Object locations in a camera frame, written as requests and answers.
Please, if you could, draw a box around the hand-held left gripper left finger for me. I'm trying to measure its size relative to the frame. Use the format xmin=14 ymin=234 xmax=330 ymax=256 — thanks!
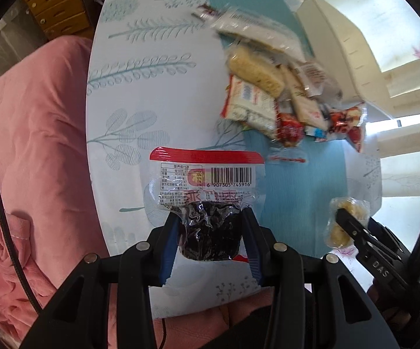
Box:
xmin=21 ymin=213 xmax=180 ymax=349

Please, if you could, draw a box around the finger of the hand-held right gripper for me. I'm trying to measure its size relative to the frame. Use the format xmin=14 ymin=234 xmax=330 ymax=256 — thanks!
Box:
xmin=335 ymin=207 xmax=410 ymax=291
xmin=368 ymin=218 xmax=413 ymax=262

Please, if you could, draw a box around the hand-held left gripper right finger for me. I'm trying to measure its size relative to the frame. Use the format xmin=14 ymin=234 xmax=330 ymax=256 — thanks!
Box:
xmin=241 ymin=207 xmax=400 ymax=349

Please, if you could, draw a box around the small yellow cookie packet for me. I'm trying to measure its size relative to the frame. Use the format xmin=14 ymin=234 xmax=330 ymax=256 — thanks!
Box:
xmin=324 ymin=197 xmax=371 ymax=250

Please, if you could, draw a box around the red-label dark snack packet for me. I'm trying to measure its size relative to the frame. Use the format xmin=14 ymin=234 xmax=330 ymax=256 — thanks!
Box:
xmin=144 ymin=146 xmax=267 ymax=262

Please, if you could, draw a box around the white plastic box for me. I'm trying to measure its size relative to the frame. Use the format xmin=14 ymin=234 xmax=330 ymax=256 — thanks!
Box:
xmin=297 ymin=0 xmax=396 ymax=119

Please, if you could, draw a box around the clear red-print strip packet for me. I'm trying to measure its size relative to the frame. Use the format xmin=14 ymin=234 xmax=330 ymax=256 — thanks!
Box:
xmin=268 ymin=153 xmax=307 ymax=165

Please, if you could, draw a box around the red candy packet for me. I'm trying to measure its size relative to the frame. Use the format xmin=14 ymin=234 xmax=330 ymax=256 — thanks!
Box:
xmin=275 ymin=111 xmax=305 ymax=148

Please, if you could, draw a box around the red-white wrapped packet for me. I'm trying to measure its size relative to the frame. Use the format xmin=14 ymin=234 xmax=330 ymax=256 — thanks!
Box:
xmin=328 ymin=102 xmax=367 ymax=153

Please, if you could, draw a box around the small blue-white candy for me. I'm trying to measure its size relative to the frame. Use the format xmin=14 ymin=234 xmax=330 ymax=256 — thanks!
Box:
xmin=304 ymin=125 xmax=329 ymax=142

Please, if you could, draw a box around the red-white cracker packet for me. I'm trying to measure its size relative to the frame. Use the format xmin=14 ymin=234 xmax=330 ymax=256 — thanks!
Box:
xmin=220 ymin=74 xmax=279 ymax=140

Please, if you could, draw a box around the beige biscuit packet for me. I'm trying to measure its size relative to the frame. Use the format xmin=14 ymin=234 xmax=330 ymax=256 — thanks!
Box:
xmin=283 ymin=65 xmax=329 ymax=131

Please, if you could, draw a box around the leaf-print tablecloth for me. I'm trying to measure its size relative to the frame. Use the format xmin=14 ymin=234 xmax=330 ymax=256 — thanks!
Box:
xmin=86 ymin=0 xmax=383 ymax=320

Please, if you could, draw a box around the pink blanket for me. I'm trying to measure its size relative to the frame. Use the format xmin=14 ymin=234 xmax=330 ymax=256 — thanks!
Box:
xmin=0 ymin=36 xmax=279 ymax=349

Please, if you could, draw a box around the clear white-label packet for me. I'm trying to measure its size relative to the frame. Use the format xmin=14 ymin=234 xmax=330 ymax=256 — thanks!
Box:
xmin=300 ymin=62 xmax=341 ymax=99

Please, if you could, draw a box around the white flower-print curtain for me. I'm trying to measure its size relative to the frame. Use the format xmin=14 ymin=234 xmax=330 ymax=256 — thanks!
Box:
xmin=286 ymin=0 xmax=420 ymax=219

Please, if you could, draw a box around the wooden desk with drawers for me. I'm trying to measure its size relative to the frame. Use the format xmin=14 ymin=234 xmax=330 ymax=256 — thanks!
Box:
xmin=24 ymin=0 xmax=91 ymax=40

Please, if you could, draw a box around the black cable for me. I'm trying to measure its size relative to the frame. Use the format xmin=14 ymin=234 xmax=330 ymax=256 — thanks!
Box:
xmin=0 ymin=151 xmax=43 ymax=313

